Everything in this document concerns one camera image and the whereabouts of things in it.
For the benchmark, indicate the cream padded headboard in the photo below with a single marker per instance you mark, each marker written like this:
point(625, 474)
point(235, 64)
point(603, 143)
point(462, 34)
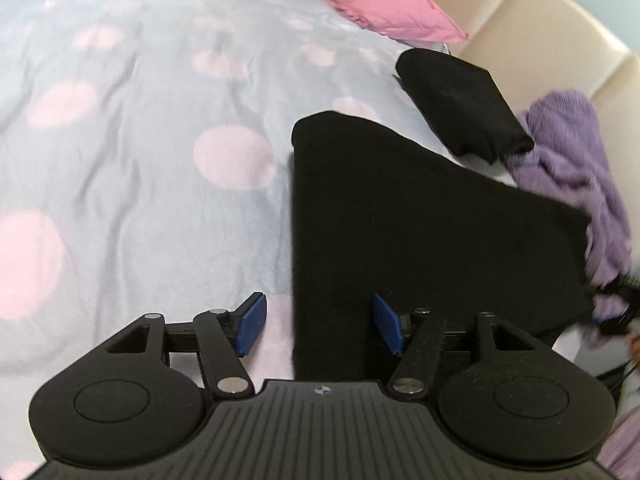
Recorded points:
point(540, 15)

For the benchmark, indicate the small folded black garment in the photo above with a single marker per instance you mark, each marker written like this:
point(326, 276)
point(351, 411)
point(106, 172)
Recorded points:
point(460, 105)

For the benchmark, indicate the purple fluffy cloth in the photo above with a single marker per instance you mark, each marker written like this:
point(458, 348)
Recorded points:
point(565, 160)

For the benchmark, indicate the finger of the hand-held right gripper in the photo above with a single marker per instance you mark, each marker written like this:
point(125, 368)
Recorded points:
point(617, 324)
point(620, 286)

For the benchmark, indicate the polka dot bed sheet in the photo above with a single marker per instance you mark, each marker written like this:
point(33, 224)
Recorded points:
point(125, 135)

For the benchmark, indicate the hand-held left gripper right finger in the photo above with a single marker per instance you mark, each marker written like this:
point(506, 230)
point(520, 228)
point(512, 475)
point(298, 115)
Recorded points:
point(386, 322)

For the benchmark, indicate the pink pillow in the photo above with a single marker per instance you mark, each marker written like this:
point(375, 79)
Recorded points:
point(380, 2)

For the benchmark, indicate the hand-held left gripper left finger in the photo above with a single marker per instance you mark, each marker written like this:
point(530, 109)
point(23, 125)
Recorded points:
point(250, 325)

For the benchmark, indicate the large black garment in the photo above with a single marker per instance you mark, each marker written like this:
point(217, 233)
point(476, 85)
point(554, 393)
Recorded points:
point(425, 240)

